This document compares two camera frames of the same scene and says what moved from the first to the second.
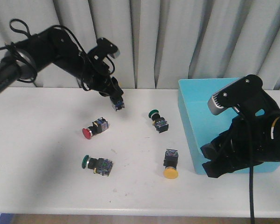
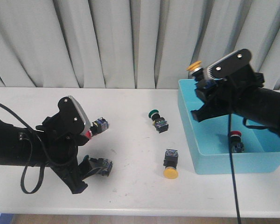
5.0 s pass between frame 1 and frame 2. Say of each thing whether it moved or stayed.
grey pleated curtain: stayed
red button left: stayed
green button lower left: stayed
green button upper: stayed
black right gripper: moved
